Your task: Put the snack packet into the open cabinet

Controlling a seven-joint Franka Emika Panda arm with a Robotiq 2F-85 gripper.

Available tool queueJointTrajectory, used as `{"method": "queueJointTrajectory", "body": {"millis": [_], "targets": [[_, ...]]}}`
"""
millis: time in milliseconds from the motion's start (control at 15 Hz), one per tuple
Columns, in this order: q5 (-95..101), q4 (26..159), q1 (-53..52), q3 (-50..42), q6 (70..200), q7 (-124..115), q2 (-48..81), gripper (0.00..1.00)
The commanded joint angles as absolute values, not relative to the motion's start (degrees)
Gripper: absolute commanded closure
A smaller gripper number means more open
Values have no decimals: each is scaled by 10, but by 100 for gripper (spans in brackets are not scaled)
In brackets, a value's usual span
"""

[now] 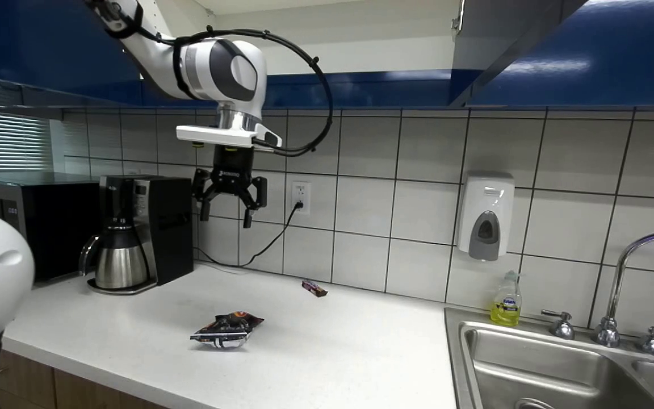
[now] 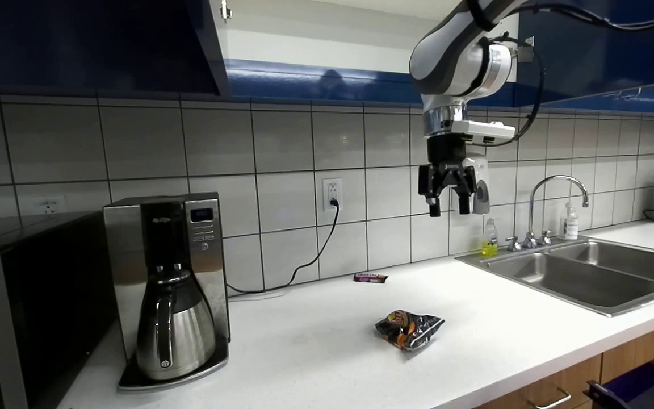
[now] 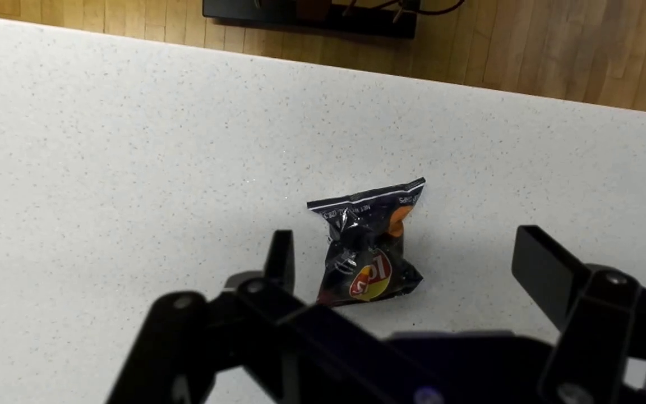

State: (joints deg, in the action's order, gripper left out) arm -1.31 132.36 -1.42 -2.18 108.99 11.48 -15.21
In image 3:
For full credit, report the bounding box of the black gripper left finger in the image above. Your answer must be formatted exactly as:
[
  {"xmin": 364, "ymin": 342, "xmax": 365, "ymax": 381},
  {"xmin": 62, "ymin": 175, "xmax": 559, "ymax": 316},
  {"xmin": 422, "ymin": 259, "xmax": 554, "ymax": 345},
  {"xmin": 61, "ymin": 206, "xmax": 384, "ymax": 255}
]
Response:
[{"xmin": 105, "ymin": 227, "xmax": 385, "ymax": 404}]

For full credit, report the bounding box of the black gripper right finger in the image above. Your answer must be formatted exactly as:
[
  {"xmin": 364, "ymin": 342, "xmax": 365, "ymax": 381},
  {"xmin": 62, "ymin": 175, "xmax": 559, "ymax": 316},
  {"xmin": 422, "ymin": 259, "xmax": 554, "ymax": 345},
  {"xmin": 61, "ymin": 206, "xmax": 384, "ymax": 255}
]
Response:
[{"xmin": 509, "ymin": 222, "xmax": 646, "ymax": 404}]

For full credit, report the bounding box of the dark snack chip packet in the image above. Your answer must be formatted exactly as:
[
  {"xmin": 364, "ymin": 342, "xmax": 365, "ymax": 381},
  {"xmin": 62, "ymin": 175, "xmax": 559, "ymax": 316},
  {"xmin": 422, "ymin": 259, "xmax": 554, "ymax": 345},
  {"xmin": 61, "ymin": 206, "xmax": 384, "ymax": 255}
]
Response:
[{"xmin": 306, "ymin": 175, "xmax": 428, "ymax": 307}]

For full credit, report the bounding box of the black flat floor base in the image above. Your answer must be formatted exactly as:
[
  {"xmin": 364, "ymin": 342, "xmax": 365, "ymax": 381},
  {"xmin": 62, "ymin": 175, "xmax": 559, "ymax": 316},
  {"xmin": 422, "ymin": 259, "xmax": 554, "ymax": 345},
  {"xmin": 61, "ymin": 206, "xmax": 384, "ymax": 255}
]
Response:
[{"xmin": 199, "ymin": 0, "xmax": 422, "ymax": 41}]

